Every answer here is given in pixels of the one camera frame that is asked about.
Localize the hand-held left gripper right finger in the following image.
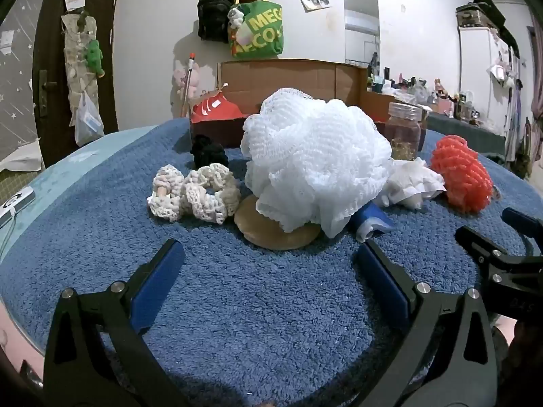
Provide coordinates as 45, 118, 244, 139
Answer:
355, 238, 501, 407

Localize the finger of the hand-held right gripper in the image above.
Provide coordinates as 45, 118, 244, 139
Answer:
455, 226, 512, 274
501, 208, 543, 242

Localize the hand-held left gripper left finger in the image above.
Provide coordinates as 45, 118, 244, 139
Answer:
42, 238, 188, 407

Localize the blue tube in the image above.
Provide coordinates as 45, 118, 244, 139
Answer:
351, 201, 395, 242

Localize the red foam fruit net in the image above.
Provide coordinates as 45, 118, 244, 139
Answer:
430, 134, 495, 215

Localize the white plush toy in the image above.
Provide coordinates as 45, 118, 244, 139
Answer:
375, 158, 446, 210
227, 5, 247, 30

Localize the cream crochet scrunchie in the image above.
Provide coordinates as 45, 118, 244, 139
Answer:
146, 163, 242, 225

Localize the tan round powder puff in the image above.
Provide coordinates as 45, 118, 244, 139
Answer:
233, 195, 322, 251

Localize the black scrunchie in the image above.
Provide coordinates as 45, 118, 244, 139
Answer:
190, 134, 230, 170

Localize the white mesh bath loofah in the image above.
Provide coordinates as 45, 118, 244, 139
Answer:
240, 87, 393, 239

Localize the cardboard box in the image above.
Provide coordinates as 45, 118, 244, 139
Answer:
189, 58, 389, 149

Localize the dark cloth-covered table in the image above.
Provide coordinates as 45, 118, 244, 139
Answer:
424, 112, 510, 166

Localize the blue terry blanket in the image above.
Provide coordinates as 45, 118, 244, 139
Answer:
0, 116, 543, 407

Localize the glass jar of gold capsules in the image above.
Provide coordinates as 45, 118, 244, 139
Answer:
387, 102, 424, 162

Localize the light blue sheet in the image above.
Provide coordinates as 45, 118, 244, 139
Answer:
0, 125, 164, 264

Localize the clutter of cosmetics bottles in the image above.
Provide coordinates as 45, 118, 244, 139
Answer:
367, 53, 488, 125

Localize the white hanging plush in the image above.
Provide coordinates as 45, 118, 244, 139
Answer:
488, 49, 516, 90

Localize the white cabinet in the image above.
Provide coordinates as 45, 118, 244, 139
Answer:
458, 25, 520, 136

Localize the white device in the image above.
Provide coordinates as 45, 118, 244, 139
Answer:
0, 186, 35, 230

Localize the clear plastic bag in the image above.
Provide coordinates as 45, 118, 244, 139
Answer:
74, 91, 105, 147

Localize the grid pattern mat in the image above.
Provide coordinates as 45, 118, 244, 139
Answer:
0, 170, 45, 204

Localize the white paper sheet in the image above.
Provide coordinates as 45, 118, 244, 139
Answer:
0, 138, 43, 172

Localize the pink plush pig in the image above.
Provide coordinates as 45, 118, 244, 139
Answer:
172, 65, 200, 102

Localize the orange-capped mop stick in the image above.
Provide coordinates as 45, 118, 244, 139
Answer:
180, 52, 196, 119

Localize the dark case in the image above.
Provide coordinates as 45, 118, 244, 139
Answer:
456, 0, 507, 30

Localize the dark wooden door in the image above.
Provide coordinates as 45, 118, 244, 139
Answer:
32, 0, 128, 149

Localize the hanging door organizer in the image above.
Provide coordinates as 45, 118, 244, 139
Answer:
61, 11, 100, 128

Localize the green plush toy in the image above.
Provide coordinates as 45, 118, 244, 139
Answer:
82, 39, 105, 78

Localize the grey star-print curtain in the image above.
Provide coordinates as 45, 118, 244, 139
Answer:
0, 4, 43, 170

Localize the green tote bag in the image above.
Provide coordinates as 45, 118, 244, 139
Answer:
228, 0, 284, 59

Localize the black hanging bag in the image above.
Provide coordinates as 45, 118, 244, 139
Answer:
196, 0, 235, 44

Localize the door handle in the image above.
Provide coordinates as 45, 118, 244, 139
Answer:
36, 69, 56, 113

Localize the wall mirror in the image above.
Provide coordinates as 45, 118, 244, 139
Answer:
343, 0, 381, 69

